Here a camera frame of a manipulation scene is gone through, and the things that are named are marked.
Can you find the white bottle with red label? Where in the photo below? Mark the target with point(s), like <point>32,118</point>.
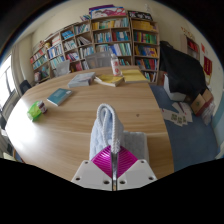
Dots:
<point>116,66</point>

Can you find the papers on floor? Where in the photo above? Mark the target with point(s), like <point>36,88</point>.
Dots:
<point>176,115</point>

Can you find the grey book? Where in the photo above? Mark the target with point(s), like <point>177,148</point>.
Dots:
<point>81,80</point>

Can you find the green plastic bag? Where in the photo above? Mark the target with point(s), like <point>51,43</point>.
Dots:
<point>33,112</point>

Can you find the light blue knitted towel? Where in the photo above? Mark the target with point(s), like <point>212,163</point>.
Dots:
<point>103,133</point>

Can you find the brown cardboard box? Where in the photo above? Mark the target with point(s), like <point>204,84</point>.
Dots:
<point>201,102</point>

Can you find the small wall shelf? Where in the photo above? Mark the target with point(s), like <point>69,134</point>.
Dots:
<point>192,46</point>

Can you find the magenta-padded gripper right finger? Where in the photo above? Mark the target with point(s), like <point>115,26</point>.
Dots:
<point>133,173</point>

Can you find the black draped cloth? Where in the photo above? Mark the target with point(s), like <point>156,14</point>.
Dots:
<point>183,71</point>

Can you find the black office chair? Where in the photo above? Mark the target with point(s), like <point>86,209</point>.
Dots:
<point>25,87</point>

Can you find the grey mesh chair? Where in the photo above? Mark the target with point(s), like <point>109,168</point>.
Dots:
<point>62,68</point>
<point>97,60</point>

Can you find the teal book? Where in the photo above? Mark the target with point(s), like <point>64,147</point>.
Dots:
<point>59,96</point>

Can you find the wooden bookshelf unit with books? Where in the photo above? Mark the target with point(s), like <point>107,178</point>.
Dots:
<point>110,36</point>

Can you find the yellow book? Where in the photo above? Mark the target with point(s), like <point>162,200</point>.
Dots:
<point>109,80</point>
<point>135,76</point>

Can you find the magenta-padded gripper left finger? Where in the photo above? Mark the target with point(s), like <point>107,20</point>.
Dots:
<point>95,173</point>

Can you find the white box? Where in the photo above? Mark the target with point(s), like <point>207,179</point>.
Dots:
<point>173,91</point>

